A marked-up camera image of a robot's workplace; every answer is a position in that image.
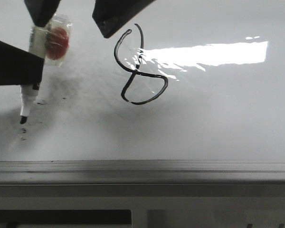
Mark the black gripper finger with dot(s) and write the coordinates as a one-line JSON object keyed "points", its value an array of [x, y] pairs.
{"points": [[19, 67], [111, 15]]}

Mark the white black-tipped whiteboard marker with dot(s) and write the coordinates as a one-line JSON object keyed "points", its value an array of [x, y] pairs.
{"points": [[51, 44]]}

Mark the white whiteboard with aluminium frame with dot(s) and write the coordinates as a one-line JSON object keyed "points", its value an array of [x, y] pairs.
{"points": [[188, 91]]}

